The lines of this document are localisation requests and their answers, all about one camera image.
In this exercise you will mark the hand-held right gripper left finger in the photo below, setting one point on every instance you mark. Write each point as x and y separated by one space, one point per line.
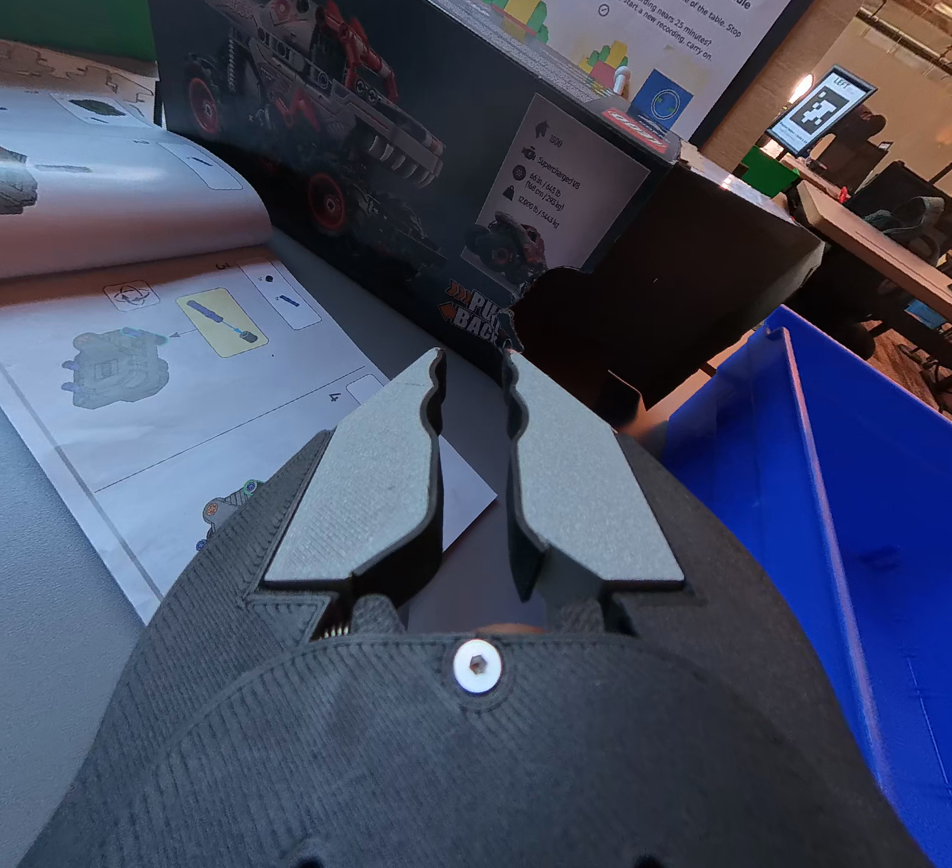
357 496

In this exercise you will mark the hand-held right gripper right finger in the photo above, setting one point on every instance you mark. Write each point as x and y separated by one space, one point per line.
587 503

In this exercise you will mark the lego instruction booklet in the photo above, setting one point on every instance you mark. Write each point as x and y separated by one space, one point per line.
223 377

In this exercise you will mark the black lego set box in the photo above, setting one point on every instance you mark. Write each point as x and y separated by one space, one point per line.
446 102

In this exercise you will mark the blue plastic bin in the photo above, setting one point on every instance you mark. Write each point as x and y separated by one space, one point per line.
877 511

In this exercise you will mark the small green bin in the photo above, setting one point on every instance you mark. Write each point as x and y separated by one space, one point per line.
770 172

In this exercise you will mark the grey background table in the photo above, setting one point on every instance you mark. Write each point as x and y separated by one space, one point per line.
877 250

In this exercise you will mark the dark office chair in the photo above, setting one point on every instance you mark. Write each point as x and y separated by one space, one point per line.
900 191

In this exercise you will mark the monitor with printed tag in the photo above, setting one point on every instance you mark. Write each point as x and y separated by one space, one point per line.
822 110

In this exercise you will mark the beige round pillar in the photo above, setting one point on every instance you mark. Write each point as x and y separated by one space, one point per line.
788 64

